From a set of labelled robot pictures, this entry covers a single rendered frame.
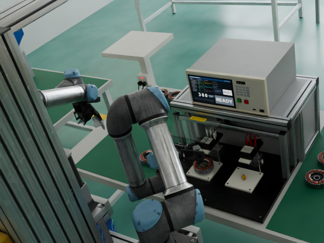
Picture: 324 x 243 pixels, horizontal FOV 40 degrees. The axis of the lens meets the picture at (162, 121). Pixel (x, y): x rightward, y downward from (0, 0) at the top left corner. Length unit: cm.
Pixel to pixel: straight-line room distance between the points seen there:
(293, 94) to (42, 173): 142
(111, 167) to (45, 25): 481
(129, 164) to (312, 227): 89
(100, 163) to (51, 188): 139
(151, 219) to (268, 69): 98
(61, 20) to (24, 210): 628
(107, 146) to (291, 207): 126
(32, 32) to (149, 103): 559
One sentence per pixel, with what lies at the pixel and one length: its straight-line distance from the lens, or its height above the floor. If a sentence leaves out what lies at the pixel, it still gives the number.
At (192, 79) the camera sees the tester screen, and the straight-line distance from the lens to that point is 230.
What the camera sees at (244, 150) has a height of 92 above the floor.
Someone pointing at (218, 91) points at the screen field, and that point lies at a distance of 225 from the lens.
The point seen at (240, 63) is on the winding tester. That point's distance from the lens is 226.
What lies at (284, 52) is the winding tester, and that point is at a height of 132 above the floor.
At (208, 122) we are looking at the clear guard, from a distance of 231.
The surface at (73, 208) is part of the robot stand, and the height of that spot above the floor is 142.
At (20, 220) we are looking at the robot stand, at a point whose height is 154.
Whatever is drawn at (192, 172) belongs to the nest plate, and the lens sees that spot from 245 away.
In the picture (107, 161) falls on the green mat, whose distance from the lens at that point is 277.
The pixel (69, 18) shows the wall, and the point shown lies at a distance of 760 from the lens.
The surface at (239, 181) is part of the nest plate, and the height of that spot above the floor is 78.
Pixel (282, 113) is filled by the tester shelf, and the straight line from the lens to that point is 221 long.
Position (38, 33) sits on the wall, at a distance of 720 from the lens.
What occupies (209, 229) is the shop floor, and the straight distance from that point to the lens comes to 320.
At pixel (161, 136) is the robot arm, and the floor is 144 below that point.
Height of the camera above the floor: 236
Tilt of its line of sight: 33 degrees down
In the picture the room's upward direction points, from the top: 15 degrees counter-clockwise
